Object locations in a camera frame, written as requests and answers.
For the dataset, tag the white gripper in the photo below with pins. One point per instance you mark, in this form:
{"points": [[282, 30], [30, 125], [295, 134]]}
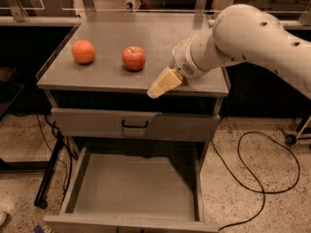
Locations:
{"points": [[182, 63]]}

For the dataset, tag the red apple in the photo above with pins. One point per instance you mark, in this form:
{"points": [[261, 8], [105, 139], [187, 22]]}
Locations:
{"points": [[133, 59]]}

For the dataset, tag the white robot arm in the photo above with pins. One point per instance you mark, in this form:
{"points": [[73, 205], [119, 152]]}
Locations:
{"points": [[240, 33]]}

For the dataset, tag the grey drawer cabinet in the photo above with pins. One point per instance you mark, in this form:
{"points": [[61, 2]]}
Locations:
{"points": [[106, 85]]}

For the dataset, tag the closed grey upper drawer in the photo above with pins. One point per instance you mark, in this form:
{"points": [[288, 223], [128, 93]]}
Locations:
{"points": [[107, 124]]}

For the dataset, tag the open grey lower drawer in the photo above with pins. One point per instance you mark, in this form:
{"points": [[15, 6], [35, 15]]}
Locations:
{"points": [[115, 191]]}

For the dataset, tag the orange fruit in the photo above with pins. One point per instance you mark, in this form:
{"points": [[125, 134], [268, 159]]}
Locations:
{"points": [[83, 51]]}

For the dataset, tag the small caster wheel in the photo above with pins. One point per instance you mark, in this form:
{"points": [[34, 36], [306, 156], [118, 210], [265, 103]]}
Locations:
{"points": [[291, 139]]}

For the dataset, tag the black table leg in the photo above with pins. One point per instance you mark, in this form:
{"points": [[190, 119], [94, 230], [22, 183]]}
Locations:
{"points": [[40, 200]]}

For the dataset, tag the black drawer handle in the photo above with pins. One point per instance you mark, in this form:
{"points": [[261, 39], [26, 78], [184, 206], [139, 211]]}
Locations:
{"points": [[124, 124]]}

